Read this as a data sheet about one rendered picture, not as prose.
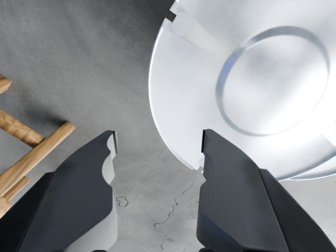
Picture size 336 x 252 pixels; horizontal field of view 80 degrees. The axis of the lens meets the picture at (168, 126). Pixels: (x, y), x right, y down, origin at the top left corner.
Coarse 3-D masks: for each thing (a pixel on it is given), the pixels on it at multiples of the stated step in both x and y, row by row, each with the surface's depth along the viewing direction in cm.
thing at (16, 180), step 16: (0, 80) 54; (0, 112) 49; (16, 128) 49; (64, 128) 60; (32, 144) 51; (48, 144) 53; (32, 160) 47; (0, 176) 40; (16, 176) 42; (0, 192) 39; (16, 192) 66; (0, 208) 34
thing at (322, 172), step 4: (332, 160) 30; (324, 164) 30; (328, 164) 30; (332, 164) 30; (316, 168) 30; (320, 168) 31; (324, 168) 31; (328, 168) 31; (332, 168) 31; (308, 172) 31; (312, 172) 31; (316, 172) 31; (320, 172) 31; (324, 172) 31; (328, 172) 31; (332, 172) 31; (296, 176) 31; (300, 176) 31; (304, 176) 31; (308, 176) 31; (312, 176) 31; (316, 176) 31; (320, 176) 31; (324, 176) 30
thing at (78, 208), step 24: (96, 144) 11; (72, 168) 9; (96, 168) 9; (48, 192) 8; (72, 192) 8; (96, 192) 8; (48, 216) 7; (72, 216) 7; (96, 216) 7; (24, 240) 6; (48, 240) 6; (72, 240) 6; (96, 240) 7
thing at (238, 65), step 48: (192, 0) 20; (240, 0) 20; (288, 0) 20; (192, 48) 22; (240, 48) 21; (288, 48) 21; (192, 96) 24; (240, 96) 24; (288, 96) 24; (192, 144) 27; (240, 144) 27; (288, 144) 27
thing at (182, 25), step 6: (180, 12) 20; (186, 12) 20; (180, 18) 20; (186, 18) 20; (174, 24) 20; (180, 24) 20; (186, 24) 21; (192, 24) 21; (174, 30) 21; (180, 30) 21; (186, 30) 21
